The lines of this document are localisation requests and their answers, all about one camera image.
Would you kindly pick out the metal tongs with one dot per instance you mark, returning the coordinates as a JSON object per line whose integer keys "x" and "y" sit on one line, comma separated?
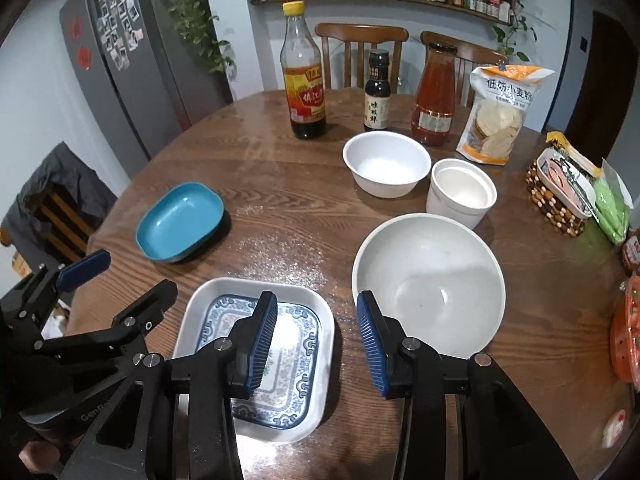
{"x": 577, "y": 182}

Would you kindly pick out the large white bowl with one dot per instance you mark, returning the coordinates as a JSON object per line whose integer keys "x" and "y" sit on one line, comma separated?
{"x": 430, "y": 280}

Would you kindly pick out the red sauce jar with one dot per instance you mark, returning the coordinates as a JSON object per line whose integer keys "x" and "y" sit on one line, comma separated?
{"x": 631, "y": 252}

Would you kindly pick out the yellow-capped vinegar bottle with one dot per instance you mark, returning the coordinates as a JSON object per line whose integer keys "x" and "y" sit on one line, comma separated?
{"x": 302, "y": 95}

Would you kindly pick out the small white bowl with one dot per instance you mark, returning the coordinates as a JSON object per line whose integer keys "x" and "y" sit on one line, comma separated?
{"x": 385, "y": 162}

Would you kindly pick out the small dark sauce bottle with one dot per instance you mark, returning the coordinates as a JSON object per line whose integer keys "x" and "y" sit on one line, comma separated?
{"x": 376, "y": 105}

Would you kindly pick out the person's left hand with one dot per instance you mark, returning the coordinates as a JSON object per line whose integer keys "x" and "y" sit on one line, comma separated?
{"x": 40, "y": 456}

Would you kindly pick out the wooden slatted chair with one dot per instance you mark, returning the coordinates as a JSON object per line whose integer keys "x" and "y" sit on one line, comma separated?
{"x": 65, "y": 217}

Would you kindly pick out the green powder bag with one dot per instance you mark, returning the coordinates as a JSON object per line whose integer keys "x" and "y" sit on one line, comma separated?
{"x": 612, "y": 205}

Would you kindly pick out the green trailing ivy plant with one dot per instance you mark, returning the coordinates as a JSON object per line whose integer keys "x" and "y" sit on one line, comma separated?
{"x": 195, "y": 15}

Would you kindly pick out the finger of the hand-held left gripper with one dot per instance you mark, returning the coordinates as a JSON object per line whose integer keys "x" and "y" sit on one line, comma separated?
{"x": 145, "y": 310}
{"x": 82, "y": 270}

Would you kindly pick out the wooden dining chair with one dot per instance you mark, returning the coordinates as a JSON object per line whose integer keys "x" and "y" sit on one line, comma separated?
{"x": 360, "y": 34}
{"x": 470, "y": 50}

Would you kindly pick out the small white red packet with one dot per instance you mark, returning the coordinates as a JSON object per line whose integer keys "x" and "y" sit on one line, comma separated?
{"x": 615, "y": 427}

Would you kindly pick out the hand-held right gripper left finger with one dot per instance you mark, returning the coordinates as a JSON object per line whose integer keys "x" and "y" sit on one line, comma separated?
{"x": 260, "y": 345}

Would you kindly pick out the white rectangular tray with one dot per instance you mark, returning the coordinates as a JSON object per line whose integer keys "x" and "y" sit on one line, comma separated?
{"x": 544, "y": 162}

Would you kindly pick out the red fridge sticker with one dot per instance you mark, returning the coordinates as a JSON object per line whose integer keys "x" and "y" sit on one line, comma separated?
{"x": 77, "y": 27}
{"x": 84, "y": 57}

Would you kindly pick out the yellow snack packet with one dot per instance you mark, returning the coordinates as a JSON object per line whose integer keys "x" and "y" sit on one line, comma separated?
{"x": 560, "y": 140}

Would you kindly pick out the cluster of fridge photo magnets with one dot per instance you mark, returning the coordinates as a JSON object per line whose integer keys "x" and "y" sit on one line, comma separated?
{"x": 117, "y": 15}

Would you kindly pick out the red sauce glass bottle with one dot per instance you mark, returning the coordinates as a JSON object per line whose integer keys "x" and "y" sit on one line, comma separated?
{"x": 434, "y": 105}

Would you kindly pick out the pink egg separator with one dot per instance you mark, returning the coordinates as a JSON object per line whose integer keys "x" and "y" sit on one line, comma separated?
{"x": 556, "y": 174}

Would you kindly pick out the blue oval dish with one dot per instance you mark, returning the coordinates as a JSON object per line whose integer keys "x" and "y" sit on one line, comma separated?
{"x": 180, "y": 220}

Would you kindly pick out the orange plastic package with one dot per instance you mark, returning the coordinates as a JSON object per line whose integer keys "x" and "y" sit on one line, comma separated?
{"x": 627, "y": 330}

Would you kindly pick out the green hanging vine plant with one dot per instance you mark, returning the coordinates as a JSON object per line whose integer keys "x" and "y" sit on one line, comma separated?
{"x": 515, "y": 30}

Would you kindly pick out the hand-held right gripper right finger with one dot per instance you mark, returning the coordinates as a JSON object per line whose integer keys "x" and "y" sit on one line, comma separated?
{"x": 371, "y": 345}

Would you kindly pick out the dark wooden door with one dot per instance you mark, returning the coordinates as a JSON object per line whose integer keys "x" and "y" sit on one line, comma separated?
{"x": 605, "y": 85}

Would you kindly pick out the grey refrigerator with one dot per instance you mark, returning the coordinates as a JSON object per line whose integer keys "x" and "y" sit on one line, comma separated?
{"x": 130, "y": 105}

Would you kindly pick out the white orange flour bag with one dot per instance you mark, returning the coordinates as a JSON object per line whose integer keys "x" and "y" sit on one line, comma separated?
{"x": 492, "y": 125}

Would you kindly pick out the white blue-patterned rectangular plate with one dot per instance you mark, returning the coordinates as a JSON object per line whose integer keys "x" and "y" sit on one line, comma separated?
{"x": 300, "y": 340}

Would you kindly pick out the wooden beaded trivet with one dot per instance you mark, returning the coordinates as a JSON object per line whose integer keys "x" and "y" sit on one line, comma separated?
{"x": 542, "y": 192}

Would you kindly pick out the white cylindrical cup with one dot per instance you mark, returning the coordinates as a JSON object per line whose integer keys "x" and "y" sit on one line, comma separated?
{"x": 460, "y": 190}

